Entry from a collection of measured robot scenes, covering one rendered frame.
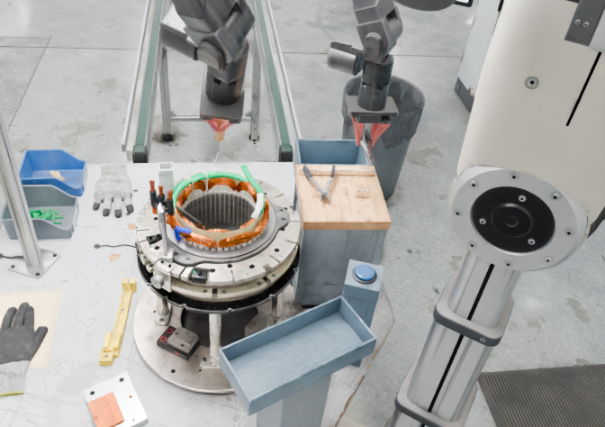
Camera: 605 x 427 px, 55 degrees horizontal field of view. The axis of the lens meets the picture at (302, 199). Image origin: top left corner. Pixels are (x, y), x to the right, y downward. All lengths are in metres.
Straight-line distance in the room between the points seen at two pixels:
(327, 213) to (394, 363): 1.20
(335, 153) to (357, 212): 0.28
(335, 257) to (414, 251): 1.49
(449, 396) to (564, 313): 1.74
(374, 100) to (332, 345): 0.48
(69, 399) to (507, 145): 0.99
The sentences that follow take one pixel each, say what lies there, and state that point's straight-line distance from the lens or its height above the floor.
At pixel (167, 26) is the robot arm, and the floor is 1.52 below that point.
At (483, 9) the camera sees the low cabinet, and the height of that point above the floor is 0.61.
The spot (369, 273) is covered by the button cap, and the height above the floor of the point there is 1.04.
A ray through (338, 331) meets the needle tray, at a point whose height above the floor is 1.03.
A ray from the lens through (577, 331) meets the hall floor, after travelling 2.74.
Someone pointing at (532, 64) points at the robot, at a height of 1.64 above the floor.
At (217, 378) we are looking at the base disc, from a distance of 1.27.
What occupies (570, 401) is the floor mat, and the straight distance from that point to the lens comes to 2.48.
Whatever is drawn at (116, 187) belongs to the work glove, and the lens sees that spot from 1.72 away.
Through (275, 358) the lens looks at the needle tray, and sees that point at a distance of 1.03.
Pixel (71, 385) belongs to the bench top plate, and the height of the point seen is 0.78.
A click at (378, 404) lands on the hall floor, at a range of 2.23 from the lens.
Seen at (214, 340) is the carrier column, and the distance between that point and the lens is 1.21.
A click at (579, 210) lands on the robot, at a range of 0.72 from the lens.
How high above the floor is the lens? 1.87
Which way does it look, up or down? 40 degrees down
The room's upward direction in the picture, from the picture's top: 7 degrees clockwise
